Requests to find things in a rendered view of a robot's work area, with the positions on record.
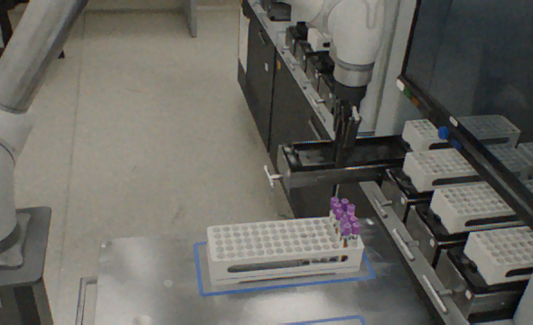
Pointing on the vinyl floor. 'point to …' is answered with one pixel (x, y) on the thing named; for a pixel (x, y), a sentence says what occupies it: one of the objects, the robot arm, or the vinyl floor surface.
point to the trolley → (190, 274)
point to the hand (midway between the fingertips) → (341, 152)
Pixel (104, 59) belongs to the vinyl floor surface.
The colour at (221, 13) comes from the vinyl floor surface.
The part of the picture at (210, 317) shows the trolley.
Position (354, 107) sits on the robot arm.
